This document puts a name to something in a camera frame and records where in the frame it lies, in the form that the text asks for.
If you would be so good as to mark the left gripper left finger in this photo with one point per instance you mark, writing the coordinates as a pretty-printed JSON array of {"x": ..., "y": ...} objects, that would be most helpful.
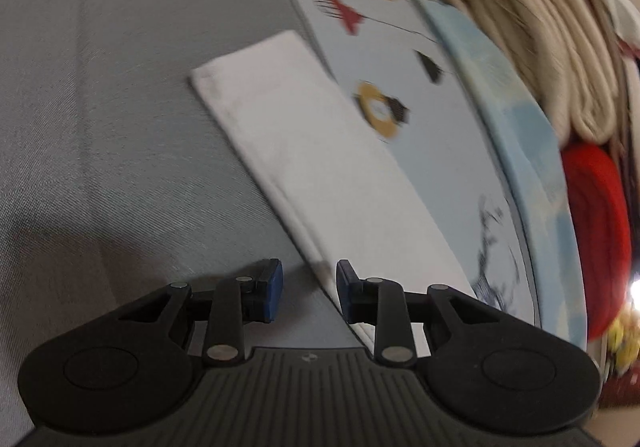
[{"x": 251, "y": 296}]

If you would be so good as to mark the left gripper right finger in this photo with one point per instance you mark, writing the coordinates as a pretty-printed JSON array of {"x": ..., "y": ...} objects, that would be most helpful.
[{"x": 381, "y": 304}]

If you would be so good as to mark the cream folded blanket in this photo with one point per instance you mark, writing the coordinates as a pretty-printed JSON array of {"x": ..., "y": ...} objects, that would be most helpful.
[{"x": 559, "y": 51}]

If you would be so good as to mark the red folded blanket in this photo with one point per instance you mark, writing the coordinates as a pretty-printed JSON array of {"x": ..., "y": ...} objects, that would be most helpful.
[{"x": 601, "y": 224}]

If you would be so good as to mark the yellow plush toys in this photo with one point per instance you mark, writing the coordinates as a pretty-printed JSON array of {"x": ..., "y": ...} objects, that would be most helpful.
[{"x": 622, "y": 343}]

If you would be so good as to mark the white small garment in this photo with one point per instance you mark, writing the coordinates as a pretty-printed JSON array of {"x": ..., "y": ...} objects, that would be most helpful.
[{"x": 337, "y": 189}]

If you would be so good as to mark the light blue patterned sheet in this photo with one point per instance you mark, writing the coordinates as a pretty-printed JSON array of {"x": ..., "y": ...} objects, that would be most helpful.
[{"x": 529, "y": 155}]

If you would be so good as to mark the printed deer bed sheet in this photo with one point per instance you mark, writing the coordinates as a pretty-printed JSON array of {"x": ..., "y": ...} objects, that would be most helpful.
[{"x": 388, "y": 61}]

